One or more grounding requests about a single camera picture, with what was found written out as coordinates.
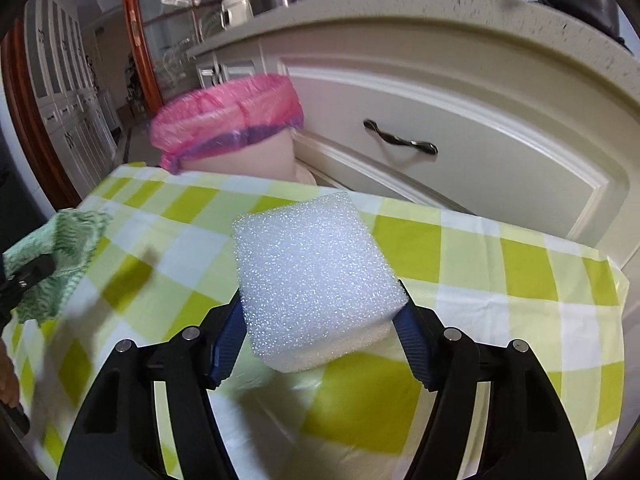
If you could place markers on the white lower kitchen cabinets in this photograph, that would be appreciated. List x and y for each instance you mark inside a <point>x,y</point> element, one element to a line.
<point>535,114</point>

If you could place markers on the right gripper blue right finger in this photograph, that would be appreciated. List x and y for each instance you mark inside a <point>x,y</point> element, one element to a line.
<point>528,434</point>

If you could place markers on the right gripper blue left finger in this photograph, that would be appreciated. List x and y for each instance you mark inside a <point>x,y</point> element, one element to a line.
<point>116,434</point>

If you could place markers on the person's left hand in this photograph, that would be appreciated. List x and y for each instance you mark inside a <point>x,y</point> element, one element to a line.
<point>9,385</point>

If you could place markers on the white foam sponge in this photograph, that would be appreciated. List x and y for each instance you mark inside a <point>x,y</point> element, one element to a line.
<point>313,283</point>

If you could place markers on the black drawer handle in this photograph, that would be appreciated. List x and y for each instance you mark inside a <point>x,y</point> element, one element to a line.
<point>424,147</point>

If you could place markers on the green checked tablecloth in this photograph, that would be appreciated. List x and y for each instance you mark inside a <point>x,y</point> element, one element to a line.
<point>167,258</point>

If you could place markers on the white rice cooker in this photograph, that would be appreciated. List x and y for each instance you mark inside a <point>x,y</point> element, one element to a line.
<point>235,12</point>

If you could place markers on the green striped cloth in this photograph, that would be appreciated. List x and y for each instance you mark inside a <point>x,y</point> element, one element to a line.
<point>72,237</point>

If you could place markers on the pink lined trash bin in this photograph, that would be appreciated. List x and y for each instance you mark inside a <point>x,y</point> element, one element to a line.
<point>243,126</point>

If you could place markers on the red framed glass sliding door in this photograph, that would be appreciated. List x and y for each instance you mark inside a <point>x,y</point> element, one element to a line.
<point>160,32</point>

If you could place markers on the white tall cupboard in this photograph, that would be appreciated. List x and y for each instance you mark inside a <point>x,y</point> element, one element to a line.
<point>68,103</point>

